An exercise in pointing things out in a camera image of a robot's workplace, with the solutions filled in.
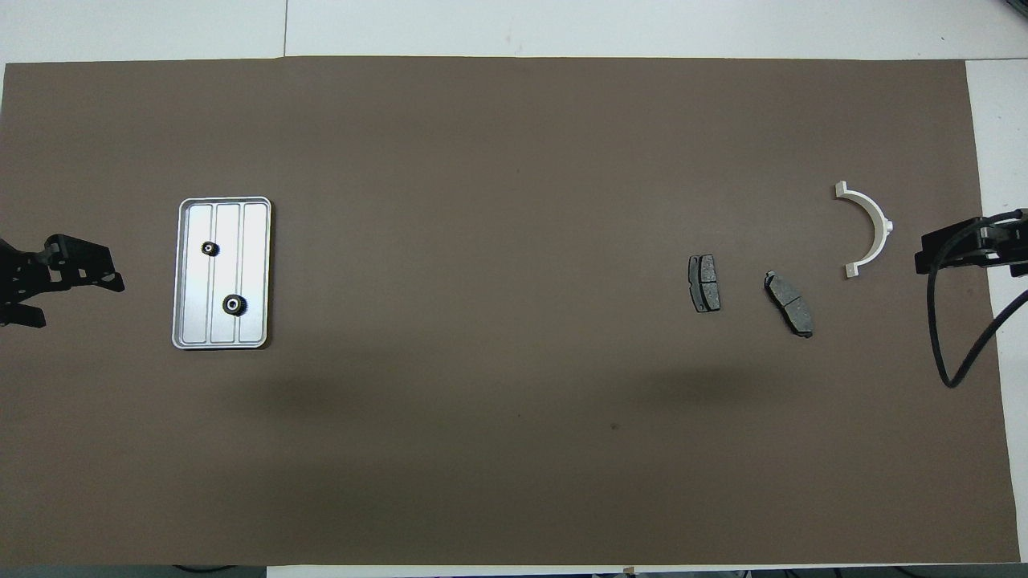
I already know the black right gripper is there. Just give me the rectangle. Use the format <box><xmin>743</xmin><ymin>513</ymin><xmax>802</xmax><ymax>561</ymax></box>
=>
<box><xmin>916</xmin><ymin>209</ymin><xmax>1028</xmax><ymax>278</ymax></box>

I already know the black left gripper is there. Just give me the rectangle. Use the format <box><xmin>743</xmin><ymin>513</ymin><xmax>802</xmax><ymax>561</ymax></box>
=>
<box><xmin>0</xmin><ymin>234</ymin><xmax>125</xmax><ymax>328</ymax></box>

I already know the silver metal tray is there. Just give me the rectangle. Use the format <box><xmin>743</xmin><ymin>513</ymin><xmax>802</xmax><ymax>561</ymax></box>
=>
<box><xmin>171</xmin><ymin>197</ymin><xmax>273</xmax><ymax>351</ymax></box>

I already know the long curved grey brake pad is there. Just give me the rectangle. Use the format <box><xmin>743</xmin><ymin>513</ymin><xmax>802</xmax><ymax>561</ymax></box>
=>
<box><xmin>763</xmin><ymin>271</ymin><xmax>814</xmax><ymax>339</ymax></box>

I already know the short rectangular grey brake pad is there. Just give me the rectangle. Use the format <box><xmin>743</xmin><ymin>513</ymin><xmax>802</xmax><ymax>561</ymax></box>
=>
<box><xmin>687</xmin><ymin>254</ymin><xmax>722</xmax><ymax>314</ymax></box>

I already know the brown table mat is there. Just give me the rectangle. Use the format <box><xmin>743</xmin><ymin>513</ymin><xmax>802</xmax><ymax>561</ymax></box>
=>
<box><xmin>0</xmin><ymin>55</ymin><xmax>1022</xmax><ymax>568</ymax></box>

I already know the white semicircular bracket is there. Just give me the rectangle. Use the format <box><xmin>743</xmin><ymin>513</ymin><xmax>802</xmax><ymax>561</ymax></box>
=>
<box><xmin>834</xmin><ymin>181</ymin><xmax>895</xmax><ymax>280</ymax></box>

